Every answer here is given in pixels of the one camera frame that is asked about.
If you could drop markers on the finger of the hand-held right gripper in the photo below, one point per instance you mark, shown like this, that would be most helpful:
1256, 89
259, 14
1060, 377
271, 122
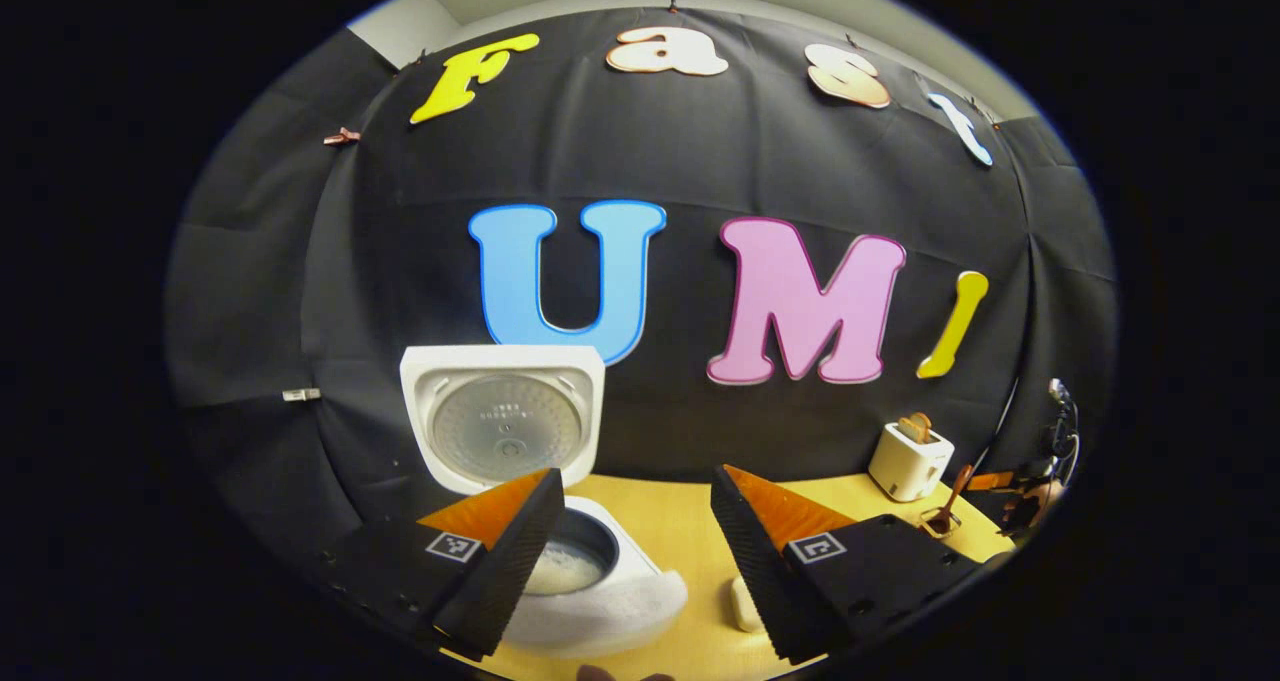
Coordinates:
990, 481

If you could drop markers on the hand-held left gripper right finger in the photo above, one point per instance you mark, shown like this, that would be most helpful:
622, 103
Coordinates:
755, 571

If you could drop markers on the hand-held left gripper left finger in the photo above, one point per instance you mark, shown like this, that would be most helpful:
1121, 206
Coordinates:
510, 571

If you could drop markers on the brown wooden spoon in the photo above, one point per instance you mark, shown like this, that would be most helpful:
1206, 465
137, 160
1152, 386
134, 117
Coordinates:
957, 491

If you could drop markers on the small white rice portion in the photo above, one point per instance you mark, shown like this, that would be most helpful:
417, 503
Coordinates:
570, 569

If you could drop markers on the white rice cooker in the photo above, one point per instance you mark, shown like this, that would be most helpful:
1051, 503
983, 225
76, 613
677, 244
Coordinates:
500, 421

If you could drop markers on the clear plastic container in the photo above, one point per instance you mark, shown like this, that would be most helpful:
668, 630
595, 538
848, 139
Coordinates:
742, 606

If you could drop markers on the white toaster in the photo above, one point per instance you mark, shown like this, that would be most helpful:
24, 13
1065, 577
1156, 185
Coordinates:
905, 466

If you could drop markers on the toast slice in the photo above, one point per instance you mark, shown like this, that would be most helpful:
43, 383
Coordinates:
924, 424
908, 429

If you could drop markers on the silver cloth clip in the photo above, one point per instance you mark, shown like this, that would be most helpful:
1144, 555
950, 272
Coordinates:
300, 394

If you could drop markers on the black backdrop cloth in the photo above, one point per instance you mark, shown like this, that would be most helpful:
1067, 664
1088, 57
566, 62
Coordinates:
700, 161

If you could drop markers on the copper cloth clip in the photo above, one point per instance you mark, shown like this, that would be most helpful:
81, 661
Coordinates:
341, 137

